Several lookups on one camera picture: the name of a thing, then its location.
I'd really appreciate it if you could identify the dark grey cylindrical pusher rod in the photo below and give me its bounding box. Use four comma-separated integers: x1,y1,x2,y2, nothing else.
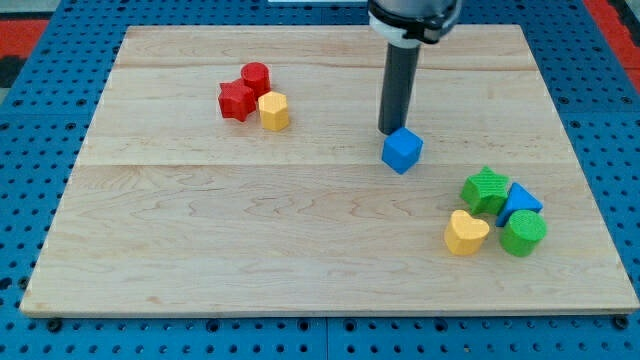
378,43,420,135

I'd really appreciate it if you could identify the blue cube block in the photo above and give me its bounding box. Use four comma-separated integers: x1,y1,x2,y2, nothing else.
381,128,424,174

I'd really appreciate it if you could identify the yellow hexagon block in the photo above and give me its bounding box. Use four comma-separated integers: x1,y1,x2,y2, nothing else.
258,91,290,131

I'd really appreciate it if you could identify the red cylinder block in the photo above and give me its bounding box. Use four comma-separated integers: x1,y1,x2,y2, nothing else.
240,62,271,99

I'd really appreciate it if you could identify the green star block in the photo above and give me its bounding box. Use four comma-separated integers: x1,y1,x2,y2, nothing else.
460,166,509,215

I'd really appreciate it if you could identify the red star block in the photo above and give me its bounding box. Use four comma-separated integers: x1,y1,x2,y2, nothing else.
218,78,256,122

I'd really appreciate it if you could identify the blue triangle block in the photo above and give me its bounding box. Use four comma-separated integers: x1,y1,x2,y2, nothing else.
495,182,543,227

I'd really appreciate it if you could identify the yellow heart block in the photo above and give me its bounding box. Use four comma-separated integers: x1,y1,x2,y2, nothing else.
444,210,490,256

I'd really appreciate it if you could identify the light wooden board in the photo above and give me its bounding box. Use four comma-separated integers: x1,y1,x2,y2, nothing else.
21,25,639,318

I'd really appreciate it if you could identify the green cylinder block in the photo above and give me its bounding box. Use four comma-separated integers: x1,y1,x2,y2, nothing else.
500,210,547,257

